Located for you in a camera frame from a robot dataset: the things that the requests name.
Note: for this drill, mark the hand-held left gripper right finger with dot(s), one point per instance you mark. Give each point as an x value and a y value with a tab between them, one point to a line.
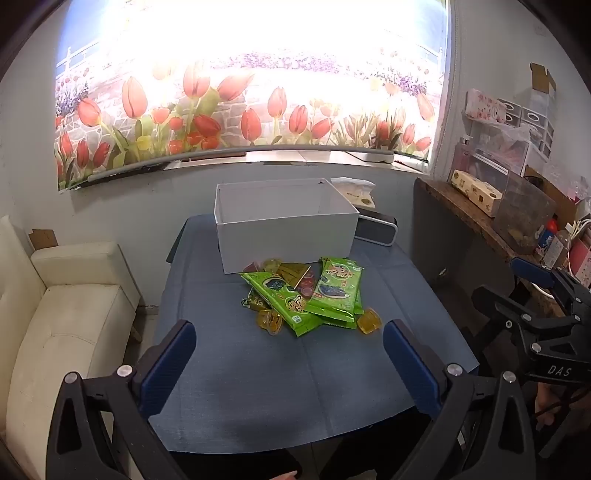
408	364

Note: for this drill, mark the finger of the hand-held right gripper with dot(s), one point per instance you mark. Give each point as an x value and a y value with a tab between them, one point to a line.
531	270
508	314

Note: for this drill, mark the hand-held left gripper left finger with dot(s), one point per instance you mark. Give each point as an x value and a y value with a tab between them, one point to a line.
168	364

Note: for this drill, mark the amber jelly cup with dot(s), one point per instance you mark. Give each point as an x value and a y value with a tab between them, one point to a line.
369	323
270	321

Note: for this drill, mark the red jelly cup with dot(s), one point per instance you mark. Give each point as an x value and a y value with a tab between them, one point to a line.
306	290

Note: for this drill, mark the yellow-green jelly cup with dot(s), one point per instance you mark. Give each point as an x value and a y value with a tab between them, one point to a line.
271	264

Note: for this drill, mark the olive gold snack packet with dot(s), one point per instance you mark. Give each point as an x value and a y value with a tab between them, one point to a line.
293	274

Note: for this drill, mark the white cardboard box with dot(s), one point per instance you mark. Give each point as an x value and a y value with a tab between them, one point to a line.
286	240

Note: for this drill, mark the person's right hand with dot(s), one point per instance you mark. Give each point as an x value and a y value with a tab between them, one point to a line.
547	417

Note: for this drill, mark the clear plastic container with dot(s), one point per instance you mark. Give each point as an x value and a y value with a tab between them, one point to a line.
524	214

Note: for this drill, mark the blue tablecloth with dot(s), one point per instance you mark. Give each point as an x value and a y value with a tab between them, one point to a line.
258	383

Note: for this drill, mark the cream patterned tissue box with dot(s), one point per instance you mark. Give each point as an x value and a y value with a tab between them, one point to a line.
475	191

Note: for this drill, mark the brown wooden side counter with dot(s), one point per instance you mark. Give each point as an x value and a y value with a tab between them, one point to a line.
461	203

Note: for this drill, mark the cream leather sofa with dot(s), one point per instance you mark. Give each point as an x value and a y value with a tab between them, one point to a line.
69	314

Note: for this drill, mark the pink bottle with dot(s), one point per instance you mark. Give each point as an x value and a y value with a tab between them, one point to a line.
462	157

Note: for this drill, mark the clear plastic drawer unit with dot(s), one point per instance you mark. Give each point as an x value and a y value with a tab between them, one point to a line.
535	120

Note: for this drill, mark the floral fabric pouch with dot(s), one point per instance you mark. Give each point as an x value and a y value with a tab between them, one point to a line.
485	106

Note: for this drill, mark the flat cardboard piece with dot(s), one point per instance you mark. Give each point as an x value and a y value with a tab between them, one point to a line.
44	239

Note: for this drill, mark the white tissue packet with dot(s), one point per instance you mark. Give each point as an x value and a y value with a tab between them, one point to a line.
354	190

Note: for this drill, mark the small open cardboard box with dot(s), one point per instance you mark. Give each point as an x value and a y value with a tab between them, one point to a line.
542	78

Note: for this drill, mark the tulip printed window blind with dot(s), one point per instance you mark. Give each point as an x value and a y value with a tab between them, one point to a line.
231	101

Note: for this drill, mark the black speaker white frame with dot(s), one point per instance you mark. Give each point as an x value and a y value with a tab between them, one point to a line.
376	230

